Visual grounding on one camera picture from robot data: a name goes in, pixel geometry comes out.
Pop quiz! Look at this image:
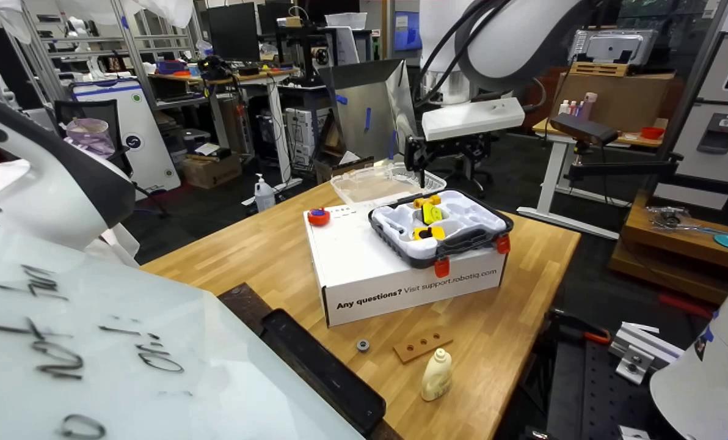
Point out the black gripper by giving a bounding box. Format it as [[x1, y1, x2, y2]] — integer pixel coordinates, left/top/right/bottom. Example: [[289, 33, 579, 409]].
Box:
[[406, 134, 445, 171]]

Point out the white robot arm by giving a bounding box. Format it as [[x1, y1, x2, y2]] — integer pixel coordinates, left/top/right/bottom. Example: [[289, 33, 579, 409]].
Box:
[[406, 0, 606, 171]]

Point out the clear plastic case lid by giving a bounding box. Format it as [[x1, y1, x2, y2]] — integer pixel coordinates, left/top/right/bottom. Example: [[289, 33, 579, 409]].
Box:
[[329, 160, 446, 204]]

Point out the black case with white insert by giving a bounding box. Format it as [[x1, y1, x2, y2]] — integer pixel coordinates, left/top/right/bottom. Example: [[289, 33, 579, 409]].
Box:
[[367, 192, 513, 270]]

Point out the red front case latch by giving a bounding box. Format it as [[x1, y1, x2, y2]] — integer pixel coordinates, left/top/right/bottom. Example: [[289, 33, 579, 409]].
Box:
[[433, 258, 450, 278]]

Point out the red side case latch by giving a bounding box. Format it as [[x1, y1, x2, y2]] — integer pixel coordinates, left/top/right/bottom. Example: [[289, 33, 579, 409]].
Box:
[[493, 236, 510, 254]]

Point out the white Lean Robotics cardboard box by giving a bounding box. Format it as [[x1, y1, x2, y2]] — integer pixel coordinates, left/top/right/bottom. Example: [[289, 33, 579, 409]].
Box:
[[302, 200, 507, 327]]

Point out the red round cap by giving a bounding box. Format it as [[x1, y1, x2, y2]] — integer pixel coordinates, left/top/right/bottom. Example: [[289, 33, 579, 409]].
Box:
[[307, 208, 329, 227]]

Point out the hand sanitizer pump bottle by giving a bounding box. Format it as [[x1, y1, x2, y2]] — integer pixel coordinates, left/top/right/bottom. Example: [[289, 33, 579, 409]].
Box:
[[253, 176, 276, 210]]

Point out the wooden block with holes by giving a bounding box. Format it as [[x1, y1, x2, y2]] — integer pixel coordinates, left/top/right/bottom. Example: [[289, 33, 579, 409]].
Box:
[[393, 331, 452, 364]]

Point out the small cream plastic bottle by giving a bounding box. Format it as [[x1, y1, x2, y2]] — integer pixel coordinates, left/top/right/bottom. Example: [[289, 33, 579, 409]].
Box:
[[419, 348, 452, 401]]

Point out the white cabinet with blue logo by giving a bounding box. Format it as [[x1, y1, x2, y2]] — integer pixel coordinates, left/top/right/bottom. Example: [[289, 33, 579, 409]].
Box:
[[71, 78, 181, 193]]

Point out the black optical breadboard plate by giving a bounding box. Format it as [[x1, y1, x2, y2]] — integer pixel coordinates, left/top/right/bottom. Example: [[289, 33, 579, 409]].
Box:
[[546, 327, 684, 440]]

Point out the purple cloth on chair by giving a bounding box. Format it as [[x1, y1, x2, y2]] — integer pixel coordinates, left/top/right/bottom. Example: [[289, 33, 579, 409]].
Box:
[[65, 117, 114, 160]]

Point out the whiteboard on black stand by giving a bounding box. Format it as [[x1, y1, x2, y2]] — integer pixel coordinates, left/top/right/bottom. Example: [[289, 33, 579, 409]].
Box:
[[0, 227, 386, 440]]

